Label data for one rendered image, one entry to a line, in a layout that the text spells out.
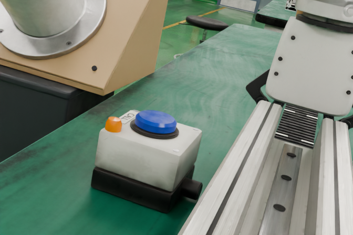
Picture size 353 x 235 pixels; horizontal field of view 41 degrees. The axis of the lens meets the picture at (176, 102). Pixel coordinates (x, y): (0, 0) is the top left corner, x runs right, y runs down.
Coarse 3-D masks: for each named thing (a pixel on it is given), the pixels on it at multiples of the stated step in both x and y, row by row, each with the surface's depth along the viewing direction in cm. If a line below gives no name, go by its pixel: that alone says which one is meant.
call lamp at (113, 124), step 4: (112, 116) 43; (108, 120) 43; (112, 120) 42; (116, 120) 43; (120, 120) 43; (108, 124) 42; (112, 124) 42; (116, 124) 42; (120, 124) 43; (108, 128) 42; (112, 128) 42; (116, 128) 42; (120, 128) 43; (112, 132) 43; (116, 132) 43
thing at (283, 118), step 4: (284, 116) 68; (284, 120) 67; (288, 120) 67; (292, 120) 68; (296, 120) 68; (300, 124) 67; (304, 124) 67; (308, 124) 67; (312, 124) 67; (312, 128) 66
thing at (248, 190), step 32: (256, 128) 44; (320, 128) 51; (224, 160) 36; (256, 160) 36; (288, 160) 45; (320, 160) 40; (224, 192) 30; (256, 192) 40; (288, 192) 39; (320, 192) 34; (352, 192) 34; (192, 224) 26; (224, 224) 27; (256, 224) 35; (288, 224) 34; (320, 224) 29; (352, 224) 30
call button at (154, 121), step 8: (144, 112) 45; (152, 112) 46; (160, 112) 46; (136, 120) 44; (144, 120) 43; (152, 120) 44; (160, 120) 44; (168, 120) 44; (144, 128) 43; (152, 128) 43; (160, 128) 43; (168, 128) 44
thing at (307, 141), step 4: (276, 132) 62; (280, 132) 63; (284, 132) 63; (284, 136) 62; (288, 136) 62; (292, 136) 62; (296, 136) 62; (300, 136) 63; (296, 140) 61; (300, 140) 61; (304, 140) 62; (308, 140) 62; (312, 140) 62; (312, 144) 61
